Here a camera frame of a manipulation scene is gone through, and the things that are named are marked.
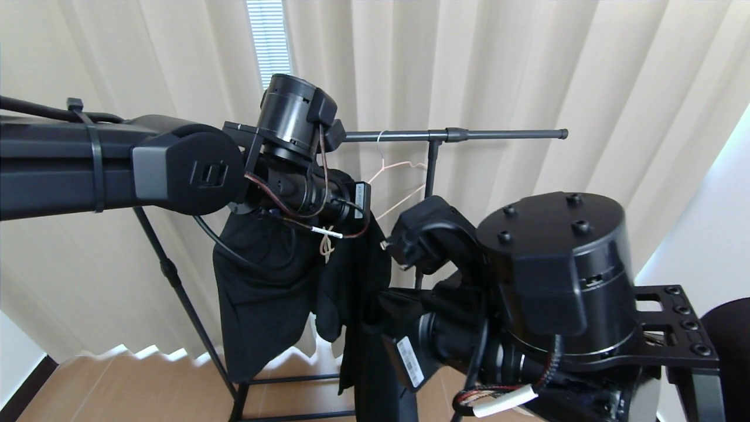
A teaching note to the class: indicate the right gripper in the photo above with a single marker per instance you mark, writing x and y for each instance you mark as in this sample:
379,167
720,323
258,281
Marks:
457,343

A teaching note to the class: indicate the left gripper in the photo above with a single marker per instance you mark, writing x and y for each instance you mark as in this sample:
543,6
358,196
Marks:
340,199

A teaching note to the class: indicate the pink clothes hanger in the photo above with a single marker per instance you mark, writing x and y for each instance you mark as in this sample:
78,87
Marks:
404,200

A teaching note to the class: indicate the black garment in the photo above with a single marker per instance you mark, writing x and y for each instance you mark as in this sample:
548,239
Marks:
258,305
363,264

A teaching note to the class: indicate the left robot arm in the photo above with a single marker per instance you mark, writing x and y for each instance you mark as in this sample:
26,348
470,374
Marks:
58,164

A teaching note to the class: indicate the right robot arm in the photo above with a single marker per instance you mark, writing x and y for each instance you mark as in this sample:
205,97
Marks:
551,264

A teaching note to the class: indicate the black clothes rack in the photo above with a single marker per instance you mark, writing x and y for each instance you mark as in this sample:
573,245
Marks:
498,134

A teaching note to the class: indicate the window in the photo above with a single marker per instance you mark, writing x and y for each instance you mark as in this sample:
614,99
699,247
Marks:
268,41

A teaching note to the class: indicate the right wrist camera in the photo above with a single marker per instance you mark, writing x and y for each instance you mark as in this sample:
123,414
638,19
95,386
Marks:
422,228

